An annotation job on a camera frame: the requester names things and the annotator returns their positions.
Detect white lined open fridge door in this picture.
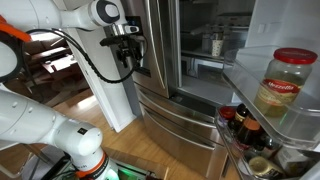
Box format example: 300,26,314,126
213,0,320,180

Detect dark glass bottle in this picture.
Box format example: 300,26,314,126
253,133,282,158

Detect water dispenser panel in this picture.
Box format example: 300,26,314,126
124,15,153,78

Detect brown sofa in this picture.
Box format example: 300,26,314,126
23,35,73,68

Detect stainless steel freezer drawer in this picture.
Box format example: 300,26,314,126
134,82,221,148
139,103,232,180

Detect curved steel door handle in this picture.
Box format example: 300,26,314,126
143,0,168,92

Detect stainless steel refrigerator body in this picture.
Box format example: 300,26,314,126
118,0,258,180

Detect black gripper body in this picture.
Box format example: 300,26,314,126
114,40,145,58

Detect white dotted coffee cup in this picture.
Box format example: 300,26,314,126
211,39,225,57

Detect orange label sauce bottle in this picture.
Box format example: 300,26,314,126
236,114,263,148

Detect clear door bin with bottles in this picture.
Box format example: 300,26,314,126
214,106,320,180

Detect clear door bin with jar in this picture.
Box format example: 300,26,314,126
221,44,320,152

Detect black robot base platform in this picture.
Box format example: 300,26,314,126
43,156,158,180

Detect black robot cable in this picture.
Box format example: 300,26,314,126
24,28,149,84

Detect Mezzetta jar with red lid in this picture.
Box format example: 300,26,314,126
253,47,319,118

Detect white container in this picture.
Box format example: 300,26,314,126
274,146,312,176

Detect dark sauce bottle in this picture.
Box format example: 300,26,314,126
229,103,250,133

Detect clear crisper drawer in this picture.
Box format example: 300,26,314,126
195,60,228,80

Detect curved steel drawer handle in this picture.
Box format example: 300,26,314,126
136,89,217,129
141,106,218,149

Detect glass fridge shelf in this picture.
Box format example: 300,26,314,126
181,49,228,63

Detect wooden coffee table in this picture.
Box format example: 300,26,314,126
41,54,84,77

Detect small red lid jar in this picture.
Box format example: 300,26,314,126
218,105,237,130

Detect yellow lid jar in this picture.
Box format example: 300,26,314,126
248,155,285,180

